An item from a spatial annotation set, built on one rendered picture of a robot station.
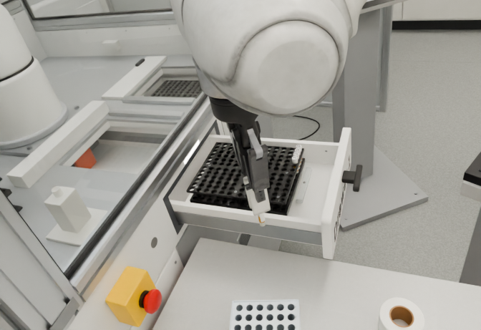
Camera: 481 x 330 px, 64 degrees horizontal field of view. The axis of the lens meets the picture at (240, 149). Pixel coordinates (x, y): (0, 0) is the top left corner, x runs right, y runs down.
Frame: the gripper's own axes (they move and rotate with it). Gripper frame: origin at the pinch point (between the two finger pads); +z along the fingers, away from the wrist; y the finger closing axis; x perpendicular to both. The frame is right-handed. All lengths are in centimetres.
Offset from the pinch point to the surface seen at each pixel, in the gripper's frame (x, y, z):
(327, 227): -10.2, -4.5, 9.3
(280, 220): -4.1, 2.8, 11.6
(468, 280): -56, 1, 63
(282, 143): -14.5, 25.2, 11.7
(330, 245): -10.4, -4.7, 14.1
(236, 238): 1, 34, 48
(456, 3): -239, 202, 77
